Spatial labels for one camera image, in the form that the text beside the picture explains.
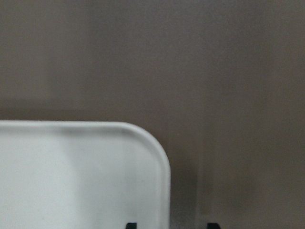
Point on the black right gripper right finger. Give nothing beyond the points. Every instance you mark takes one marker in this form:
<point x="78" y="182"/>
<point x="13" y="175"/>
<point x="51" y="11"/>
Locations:
<point x="213" y="225"/>

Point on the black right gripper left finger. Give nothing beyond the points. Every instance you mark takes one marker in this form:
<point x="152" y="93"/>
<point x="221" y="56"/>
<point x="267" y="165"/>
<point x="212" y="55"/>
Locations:
<point x="131" y="225"/>

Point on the cream rabbit tray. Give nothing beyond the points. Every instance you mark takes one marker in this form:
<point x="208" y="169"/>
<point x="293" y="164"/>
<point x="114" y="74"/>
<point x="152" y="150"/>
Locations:
<point x="82" y="175"/>

